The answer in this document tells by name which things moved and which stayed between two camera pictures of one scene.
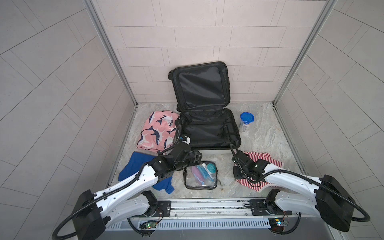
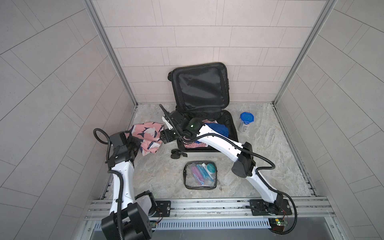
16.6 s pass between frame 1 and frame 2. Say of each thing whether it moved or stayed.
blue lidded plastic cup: stayed
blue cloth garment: moved
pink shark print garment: moved
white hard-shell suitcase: stayed
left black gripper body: moved
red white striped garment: moved
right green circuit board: stayed
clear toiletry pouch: stayed
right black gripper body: moved
